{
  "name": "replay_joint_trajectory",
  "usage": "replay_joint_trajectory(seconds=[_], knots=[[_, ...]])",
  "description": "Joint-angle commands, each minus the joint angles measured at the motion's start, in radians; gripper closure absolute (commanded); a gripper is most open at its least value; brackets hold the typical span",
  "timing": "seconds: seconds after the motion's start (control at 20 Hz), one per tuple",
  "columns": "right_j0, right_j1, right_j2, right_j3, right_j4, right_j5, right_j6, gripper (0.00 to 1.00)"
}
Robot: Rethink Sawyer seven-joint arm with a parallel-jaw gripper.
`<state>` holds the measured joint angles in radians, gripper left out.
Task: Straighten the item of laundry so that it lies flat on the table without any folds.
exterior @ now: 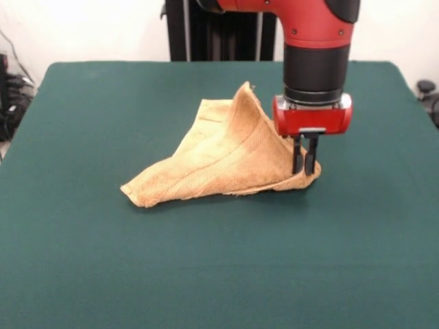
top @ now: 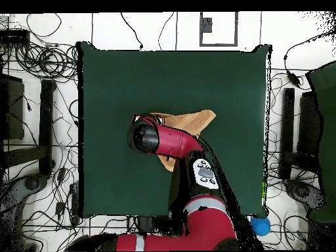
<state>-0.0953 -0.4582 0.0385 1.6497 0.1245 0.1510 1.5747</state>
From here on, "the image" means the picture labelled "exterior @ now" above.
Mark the dark green table cloth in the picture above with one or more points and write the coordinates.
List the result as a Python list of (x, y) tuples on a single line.
[(205, 257)]

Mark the dark wheeled stand base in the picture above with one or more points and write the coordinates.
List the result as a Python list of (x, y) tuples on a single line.
[(425, 85), (17, 92)]

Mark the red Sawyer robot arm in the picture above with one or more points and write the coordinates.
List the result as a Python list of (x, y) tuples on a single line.
[(315, 68)]

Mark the tan terry towel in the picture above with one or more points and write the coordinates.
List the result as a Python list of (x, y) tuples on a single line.
[(223, 164)]

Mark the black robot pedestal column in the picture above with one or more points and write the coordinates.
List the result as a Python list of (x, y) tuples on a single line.
[(240, 37)]

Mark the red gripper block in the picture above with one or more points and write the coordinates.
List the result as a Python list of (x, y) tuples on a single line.
[(312, 120)]

